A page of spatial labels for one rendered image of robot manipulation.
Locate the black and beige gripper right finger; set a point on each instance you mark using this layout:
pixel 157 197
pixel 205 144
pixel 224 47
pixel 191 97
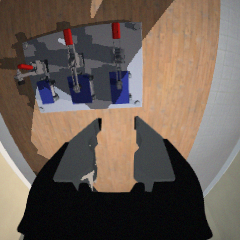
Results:
pixel 162 169

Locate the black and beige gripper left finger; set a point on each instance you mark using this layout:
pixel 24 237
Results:
pixel 72 164

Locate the grey metal fixture plate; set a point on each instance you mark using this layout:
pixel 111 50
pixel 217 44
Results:
pixel 94 42

